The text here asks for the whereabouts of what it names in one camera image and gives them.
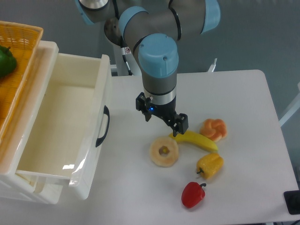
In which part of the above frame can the beige ring donut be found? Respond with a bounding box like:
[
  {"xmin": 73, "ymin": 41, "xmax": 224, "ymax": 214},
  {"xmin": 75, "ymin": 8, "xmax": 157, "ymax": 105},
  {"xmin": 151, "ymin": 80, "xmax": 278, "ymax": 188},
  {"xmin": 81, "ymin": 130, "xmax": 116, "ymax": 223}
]
[{"xmin": 149, "ymin": 136, "xmax": 179, "ymax": 167}]

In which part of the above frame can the green toy bell pepper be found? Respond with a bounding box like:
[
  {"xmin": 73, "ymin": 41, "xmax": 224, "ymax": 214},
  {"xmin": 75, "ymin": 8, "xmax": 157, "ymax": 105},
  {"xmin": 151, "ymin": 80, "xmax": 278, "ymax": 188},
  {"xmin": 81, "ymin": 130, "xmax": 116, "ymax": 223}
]
[{"xmin": 0, "ymin": 46, "xmax": 17, "ymax": 78}]

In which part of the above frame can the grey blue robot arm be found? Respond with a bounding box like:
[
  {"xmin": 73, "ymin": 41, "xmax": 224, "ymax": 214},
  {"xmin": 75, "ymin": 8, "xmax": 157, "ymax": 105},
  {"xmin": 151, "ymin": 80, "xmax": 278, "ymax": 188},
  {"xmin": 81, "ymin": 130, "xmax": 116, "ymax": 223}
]
[{"xmin": 76, "ymin": 0, "xmax": 221, "ymax": 135}]

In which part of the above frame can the white plastic drawer cabinet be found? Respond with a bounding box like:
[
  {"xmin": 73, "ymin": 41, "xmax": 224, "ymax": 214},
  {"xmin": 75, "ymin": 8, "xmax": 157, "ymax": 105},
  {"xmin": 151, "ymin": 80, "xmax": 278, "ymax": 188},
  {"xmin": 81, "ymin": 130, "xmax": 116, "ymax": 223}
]
[{"xmin": 0, "ymin": 41, "xmax": 62, "ymax": 204}]

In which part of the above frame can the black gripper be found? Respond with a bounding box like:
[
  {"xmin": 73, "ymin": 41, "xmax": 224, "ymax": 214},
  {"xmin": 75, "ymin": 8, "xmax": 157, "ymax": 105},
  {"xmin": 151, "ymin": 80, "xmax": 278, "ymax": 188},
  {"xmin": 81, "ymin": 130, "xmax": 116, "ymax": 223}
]
[{"xmin": 135, "ymin": 92, "xmax": 188, "ymax": 137}]

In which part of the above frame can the orange twisted bread roll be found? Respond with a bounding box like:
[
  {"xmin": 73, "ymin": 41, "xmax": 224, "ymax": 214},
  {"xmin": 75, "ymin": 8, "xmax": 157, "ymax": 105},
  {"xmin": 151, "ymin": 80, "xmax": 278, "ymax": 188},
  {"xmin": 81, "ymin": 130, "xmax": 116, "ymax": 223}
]
[{"xmin": 199, "ymin": 119, "xmax": 227, "ymax": 142}]

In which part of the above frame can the white plastic open drawer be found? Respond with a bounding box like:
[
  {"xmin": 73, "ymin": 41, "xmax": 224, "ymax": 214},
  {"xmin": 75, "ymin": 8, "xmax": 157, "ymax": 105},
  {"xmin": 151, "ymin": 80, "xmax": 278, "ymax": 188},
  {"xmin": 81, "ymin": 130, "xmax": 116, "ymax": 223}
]
[{"xmin": 17, "ymin": 53, "xmax": 112, "ymax": 200}]

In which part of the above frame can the orange woven basket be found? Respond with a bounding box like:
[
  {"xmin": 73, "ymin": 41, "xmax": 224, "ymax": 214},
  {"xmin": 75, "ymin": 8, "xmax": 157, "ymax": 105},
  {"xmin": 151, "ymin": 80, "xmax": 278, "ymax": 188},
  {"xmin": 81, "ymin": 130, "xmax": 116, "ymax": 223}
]
[{"xmin": 0, "ymin": 21, "xmax": 44, "ymax": 140}]

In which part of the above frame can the yellow toy banana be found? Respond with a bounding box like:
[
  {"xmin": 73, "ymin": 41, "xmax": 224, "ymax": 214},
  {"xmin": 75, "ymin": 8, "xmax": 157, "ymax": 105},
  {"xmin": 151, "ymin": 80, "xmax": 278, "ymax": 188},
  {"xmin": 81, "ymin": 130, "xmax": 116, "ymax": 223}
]
[{"xmin": 168, "ymin": 130, "xmax": 218, "ymax": 152}]

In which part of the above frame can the red toy bell pepper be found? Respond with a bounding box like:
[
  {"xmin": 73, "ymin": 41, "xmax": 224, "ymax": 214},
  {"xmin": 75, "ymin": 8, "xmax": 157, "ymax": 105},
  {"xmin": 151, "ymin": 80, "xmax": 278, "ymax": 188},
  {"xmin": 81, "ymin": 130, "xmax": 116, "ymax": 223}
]
[{"xmin": 181, "ymin": 182, "xmax": 207, "ymax": 209}]

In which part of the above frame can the yellow toy bell pepper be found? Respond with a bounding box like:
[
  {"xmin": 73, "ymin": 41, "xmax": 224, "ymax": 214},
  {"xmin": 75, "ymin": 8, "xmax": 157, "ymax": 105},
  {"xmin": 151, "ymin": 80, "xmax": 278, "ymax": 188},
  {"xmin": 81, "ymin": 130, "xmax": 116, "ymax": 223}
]
[{"xmin": 196, "ymin": 153, "xmax": 224, "ymax": 180}]

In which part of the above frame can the black device at table edge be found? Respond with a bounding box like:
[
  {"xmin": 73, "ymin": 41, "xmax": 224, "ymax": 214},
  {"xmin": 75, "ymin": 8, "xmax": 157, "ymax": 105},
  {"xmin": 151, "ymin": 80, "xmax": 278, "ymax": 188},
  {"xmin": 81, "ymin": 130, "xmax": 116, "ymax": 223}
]
[{"xmin": 284, "ymin": 190, "xmax": 300, "ymax": 215}]

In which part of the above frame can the black drawer handle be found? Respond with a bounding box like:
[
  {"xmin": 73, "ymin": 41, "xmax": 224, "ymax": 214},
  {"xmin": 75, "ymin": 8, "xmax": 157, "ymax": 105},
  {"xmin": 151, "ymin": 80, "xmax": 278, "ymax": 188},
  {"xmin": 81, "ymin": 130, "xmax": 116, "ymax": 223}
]
[{"xmin": 95, "ymin": 105, "xmax": 110, "ymax": 148}]

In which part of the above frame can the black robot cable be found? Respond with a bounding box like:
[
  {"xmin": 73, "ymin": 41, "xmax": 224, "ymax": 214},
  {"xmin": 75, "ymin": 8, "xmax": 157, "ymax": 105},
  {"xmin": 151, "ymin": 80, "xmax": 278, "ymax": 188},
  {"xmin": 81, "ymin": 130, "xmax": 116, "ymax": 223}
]
[{"xmin": 113, "ymin": 0, "xmax": 135, "ymax": 76}]

